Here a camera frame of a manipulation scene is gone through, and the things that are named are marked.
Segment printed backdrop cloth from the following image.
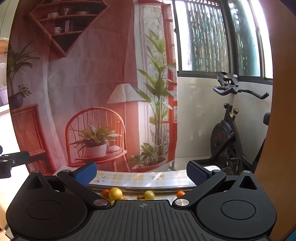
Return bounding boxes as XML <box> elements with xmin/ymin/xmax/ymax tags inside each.
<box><xmin>7</xmin><ymin>0</ymin><xmax>178</xmax><ymax>173</ymax></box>

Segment large yellow pomelo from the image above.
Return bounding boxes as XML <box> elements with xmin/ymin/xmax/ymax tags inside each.
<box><xmin>109</xmin><ymin>187</ymin><xmax>123</xmax><ymax>201</ymax></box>

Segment black exercise bike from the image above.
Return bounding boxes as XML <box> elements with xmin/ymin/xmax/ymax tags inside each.
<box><xmin>190</xmin><ymin>71</ymin><xmax>271</xmax><ymax>175</ymax></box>

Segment plaid floral tablecloth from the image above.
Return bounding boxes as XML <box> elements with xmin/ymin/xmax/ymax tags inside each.
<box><xmin>53</xmin><ymin>165</ymin><xmax>222</xmax><ymax>201</ymax></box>

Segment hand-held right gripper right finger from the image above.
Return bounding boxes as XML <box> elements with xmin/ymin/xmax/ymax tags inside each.
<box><xmin>173</xmin><ymin>160</ymin><xmax>262</xmax><ymax>208</ymax></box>

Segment barred window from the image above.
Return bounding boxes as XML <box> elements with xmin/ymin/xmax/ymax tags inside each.
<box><xmin>172</xmin><ymin>0</ymin><xmax>274</xmax><ymax>81</ymax></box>

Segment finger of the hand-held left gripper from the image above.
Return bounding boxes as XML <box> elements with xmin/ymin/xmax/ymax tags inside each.
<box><xmin>0</xmin><ymin>151</ymin><xmax>30</xmax><ymax>167</ymax></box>

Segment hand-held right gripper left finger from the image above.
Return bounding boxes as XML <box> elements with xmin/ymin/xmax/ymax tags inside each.
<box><xmin>25</xmin><ymin>162</ymin><xmax>111</xmax><ymax>210</ymax></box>

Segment telescopic metal pole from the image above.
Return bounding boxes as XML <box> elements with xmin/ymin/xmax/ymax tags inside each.
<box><xmin>89</xmin><ymin>181</ymin><xmax>197</xmax><ymax>189</ymax></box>

